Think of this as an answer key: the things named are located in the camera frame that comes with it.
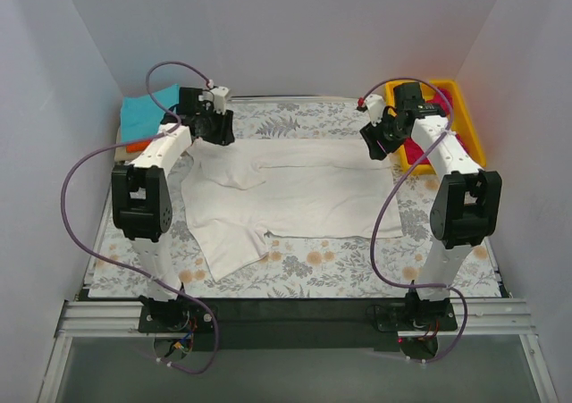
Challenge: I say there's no white t shirt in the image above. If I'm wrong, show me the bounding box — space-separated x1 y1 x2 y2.
181 139 393 281

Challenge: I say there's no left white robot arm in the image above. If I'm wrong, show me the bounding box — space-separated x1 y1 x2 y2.
112 86 234 332

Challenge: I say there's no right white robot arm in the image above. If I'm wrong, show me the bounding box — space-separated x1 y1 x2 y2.
357 78 502 332

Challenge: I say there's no magenta t shirt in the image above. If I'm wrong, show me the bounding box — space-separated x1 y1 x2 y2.
404 80 472 164

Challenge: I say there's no folded teal t shirt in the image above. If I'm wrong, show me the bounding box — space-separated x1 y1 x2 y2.
120 84 180 142

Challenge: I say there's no yellow plastic bin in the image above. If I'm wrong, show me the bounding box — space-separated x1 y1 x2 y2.
383 79 486 175

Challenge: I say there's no folded orange t shirt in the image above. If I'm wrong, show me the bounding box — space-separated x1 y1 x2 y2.
125 140 150 154

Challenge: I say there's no folded beige t shirt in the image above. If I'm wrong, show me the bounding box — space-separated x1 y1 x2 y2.
114 127 140 163

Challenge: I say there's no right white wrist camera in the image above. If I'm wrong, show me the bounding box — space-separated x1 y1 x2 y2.
357 94 385 126

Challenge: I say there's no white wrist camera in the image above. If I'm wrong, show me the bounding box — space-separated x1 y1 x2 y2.
357 94 385 126
204 86 231 114

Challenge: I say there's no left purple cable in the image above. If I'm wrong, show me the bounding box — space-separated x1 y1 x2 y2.
61 61 223 375

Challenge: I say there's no purple cable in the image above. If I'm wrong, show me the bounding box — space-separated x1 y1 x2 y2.
61 61 223 375
357 79 469 365

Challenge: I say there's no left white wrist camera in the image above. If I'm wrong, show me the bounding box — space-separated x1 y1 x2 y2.
204 86 231 114

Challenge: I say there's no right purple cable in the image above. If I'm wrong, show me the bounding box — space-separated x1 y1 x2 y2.
357 79 469 365

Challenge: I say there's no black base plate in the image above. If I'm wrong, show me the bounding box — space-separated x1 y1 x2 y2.
138 298 461 352

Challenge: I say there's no aluminium frame rail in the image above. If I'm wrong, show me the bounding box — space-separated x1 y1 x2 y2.
38 298 559 402

